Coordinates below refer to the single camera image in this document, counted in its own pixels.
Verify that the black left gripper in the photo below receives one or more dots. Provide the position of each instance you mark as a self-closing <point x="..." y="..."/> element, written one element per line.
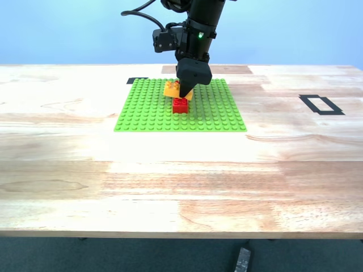
<point x="197" y="45"/>

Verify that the yellow two-by-four brick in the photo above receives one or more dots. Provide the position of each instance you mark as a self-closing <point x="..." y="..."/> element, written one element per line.
<point x="171" y="91"/>

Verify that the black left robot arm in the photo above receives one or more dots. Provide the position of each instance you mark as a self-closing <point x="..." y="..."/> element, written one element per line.
<point x="204" y="11"/>

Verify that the green studded baseplate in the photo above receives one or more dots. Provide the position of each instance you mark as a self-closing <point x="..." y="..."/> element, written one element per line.
<point x="147" y="113"/>

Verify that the black tape corner mark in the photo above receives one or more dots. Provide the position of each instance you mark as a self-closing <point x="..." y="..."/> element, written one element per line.
<point x="130" y="81"/>

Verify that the black tape rectangle outline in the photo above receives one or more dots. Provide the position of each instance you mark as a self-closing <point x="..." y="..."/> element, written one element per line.
<point x="331" y="113"/>

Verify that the grey scuffed table leg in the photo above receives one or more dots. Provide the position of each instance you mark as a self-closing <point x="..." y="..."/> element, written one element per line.
<point x="243" y="260"/>

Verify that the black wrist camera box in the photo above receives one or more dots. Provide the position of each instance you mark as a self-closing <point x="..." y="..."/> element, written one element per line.
<point x="164" y="41"/>

